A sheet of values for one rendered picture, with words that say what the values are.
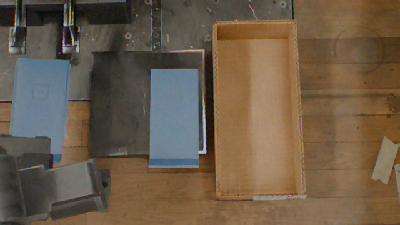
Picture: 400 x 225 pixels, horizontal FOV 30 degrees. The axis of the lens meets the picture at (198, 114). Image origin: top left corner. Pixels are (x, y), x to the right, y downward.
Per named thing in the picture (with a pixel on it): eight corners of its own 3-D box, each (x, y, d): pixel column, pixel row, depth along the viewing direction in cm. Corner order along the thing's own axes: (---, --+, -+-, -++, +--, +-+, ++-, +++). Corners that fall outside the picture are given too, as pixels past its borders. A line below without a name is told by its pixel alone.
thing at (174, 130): (149, 171, 109) (148, 167, 106) (150, 69, 113) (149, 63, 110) (198, 171, 109) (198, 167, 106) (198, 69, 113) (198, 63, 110)
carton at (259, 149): (215, 201, 111) (217, 193, 103) (212, 40, 117) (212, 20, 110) (304, 200, 111) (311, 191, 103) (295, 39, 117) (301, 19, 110)
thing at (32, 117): (8, 165, 101) (5, 160, 98) (18, 58, 106) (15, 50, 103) (61, 168, 102) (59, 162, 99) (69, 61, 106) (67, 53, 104)
